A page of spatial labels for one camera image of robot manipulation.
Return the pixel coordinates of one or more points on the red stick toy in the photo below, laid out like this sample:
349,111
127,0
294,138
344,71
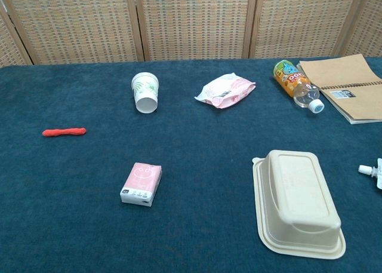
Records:
64,132

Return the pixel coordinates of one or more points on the dark blue tablecloth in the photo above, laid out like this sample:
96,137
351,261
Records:
191,141

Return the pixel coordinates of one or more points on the pink white wet wipes pack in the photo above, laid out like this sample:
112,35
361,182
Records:
225,90

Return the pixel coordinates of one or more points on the white paper cup green print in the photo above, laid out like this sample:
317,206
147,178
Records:
144,90

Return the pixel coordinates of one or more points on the pink pocket tissue pack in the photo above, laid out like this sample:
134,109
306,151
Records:
141,180

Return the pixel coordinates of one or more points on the orange label plastic bottle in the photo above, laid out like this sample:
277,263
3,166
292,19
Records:
291,79

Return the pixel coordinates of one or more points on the beige lidded food container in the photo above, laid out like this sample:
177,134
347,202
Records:
298,195

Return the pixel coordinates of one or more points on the brown spiral notebook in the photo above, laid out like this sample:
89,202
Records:
343,82

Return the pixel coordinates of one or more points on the white spout drink pouch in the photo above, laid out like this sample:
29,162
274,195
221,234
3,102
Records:
374,173

